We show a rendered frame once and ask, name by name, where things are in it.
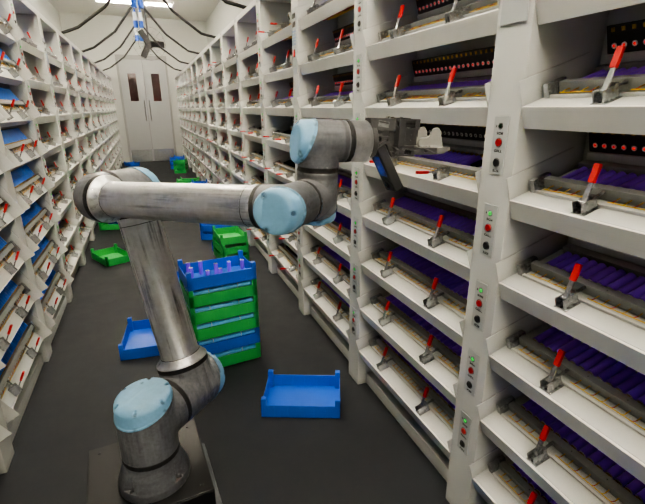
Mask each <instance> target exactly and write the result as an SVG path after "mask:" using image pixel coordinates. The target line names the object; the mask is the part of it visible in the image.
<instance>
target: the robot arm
mask: <svg viewBox="0 0 645 504"><path fill-rule="evenodd" d="M420 121H421V119H411V118H403V117H400V118H397V117H391V118H390V116H388V118H387V117H386V118H365V120H328V119H316V118H312V119H301V120H299V121H297V122H296V123H295V125H294V126H293V128H292V131H291V136H290V144H289V147H290V157H291V159H292V161H293V162H294V163H295V164H297V166H298V167H297V181H295V182H291V183H288V184H257V185H235V184H196V183H160V182H159V180H158V178H157V177H156V176H155V175H154V174H153V173H152V172H150V171H149V170H148V169H146V168H142V167H127V168H124V169H118V170H111V171H104V172H96V173H92V174H88V175H86V176H84V177H83V178H81V179H80V180H79V181H78V182H77V184H76V185H75V188H74V191H73V200H74V204H75V206H76V208H77V209H78V211H79V212H80V213H81V214H82V215H83V216H84V217H86V218H88V219H90V220H92V221H95V222H102V223H112V222H117V223H118V225H119V228H120V231H121V234H122V237H123V240H124V244H125V247H126V250H127V253H128V256H129V259H130V262H131V266H132V269H133V272H134V275H135V278H136V281H137V284H138V288H139V291H140V294H141V297H142V300H143V303H144V307H145V310H146V313H147V316H148V319H149V322H150V325H151V329H152V332H153V335H154V338H155V341H156V344H157V347H158V351H159V354H160V357H161V358H160V360H159V362H158V363H157V365H156V368H157V371H158V375H159V378H156V377H153V378H151V379H150V380H148V379H147V378H145V379H142V380H139V381H136V382H134V383H132V384H130V385H128V386H127V387H125V388H124V390H122V391H121V392H120V393H119V394H118V395H117V397H116V399H115V401H114V404H113V412H114V415H113V420H114V424H115V427H116V432H117V437H118V443H119V448H120V453H121V458H122V465H121V469H120V473H119V477H118V486H119V491H120V494H121V496H122V497H123V498H124V499H125V500H127V501H129V502H131V503H135V504H149V503H154V502H157V501H160V500H163V499H165V498H167V497H169V496H170V495H172V494H173V493H175V492H176V491H177V490H179V489H180V488H181V487H182V486H183V484H184V483H185V482H186V480H187V478H188V476H189V474H190V460H189V457H188V454H187V453H186V451H185V450H184V449H183V447H182V446H181V445H180V442H179V435H178V432H179V430H180V429H181V428H182V427H183V426H184V425H185V424H186V423H187V422H189V421H190V420H191V419H192V418H193V417H194V416H195V415H196V414H197V413H198V412H199V411H200V410H202V409H203V408H204V407H205V406H206V405H207V404H208V403H209V402H210V401H212V400H213V399H214V398H215V397H216V396H217V394H218V393H219V392H220V391H221V390H222V388H223V386H224V383H225V374H224V368H223V366H222V364H221V362H220V360H219V359H218V358H217V357H216V356H215V355H211V353H210V352H208V351H207V350H206V348H204V347H202V346H200V345H198V343H197V340H196V337H195V333H194V330H193V326H192V323H191V320H190V316H189V313H188V310H187V306H186V303H185V299H184V296H183V293H182V289H181V286H180V282H179V279H178V276H177V272H176V269H175V266H174V262H173V259H172V255H171V252H170V249H169V245H168V242H167V238H166V235H165V232H164V228H163V225H162V222H161V221H175V222H189V223H202V224H216V225H230V226H244V227H255V228H257V229H262V230H263V231H265V232H266V233H268V234H271V235H286V234H289V233H292V232H294V231H296V230H297V229H298V228H300V227H301V226H303V225H310V226H320V225H325V224H329V223H331V222H332V221H334V219H335V217H336V212H337V189H338V167H339V162H365V161H367V160H368V159H369V158H371V157H372V159H373V162H374V164H375V166H376V168H377V170H378V172H379V175H380V177H381V179H382V181H383V183H384V186H385V188H386V189H387V190H390V191H394V192H397V191H399V190H400V189H402V188H403V185H402V183H401V180H400V178H399V176H398V173H397V171H396V169H395V167H394V164H393V162H392V160H391V157H394V156H414V155H436V154H444V153H445V152H447V151H449V150H450V147H443V145H442V137H441V130H440V129H439V128H433V129H432V131H431V133H430V135H429V136H427V130H426V128H425V127H420ZM390 156H391V157H390ZM133 471H134V472H133Z"/></svg>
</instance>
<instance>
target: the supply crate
mask: <svg viewBox="0 0 645 504"><path fill-rule="evenodd" d="M240 259H244V267H245V269H241V268H240ZM227 261H231V270H232V271H230V272H227ZM177 263H178V272H179V277H180V279H181V280H182V282H183V284H184V285H185V287H186V289H187V291H188V292H190V291H195V290H200V289H205V288H211V287H216V286H221V285H226V284H232V283H237V282H242V281H247V280H253V279H257V276H256V262H255V261H250V262H249V261H248V260H247V259H246V258H245V257H244V256H243V251H242V250H238V255H236V256H229V257H223V258H217V259H211V260H205V261H202V264H203V274H202V275H200V274H199V266H198V262H192V263H190V267H193V273H194V278H191V273H190V272H186V264H183V261H182V259H179V260H177ZM213 263H218V268H219V267H222V271H223V273H219V274H214V264H213ZM205 270H210V275H208V276H206V273H205Z"/></svg>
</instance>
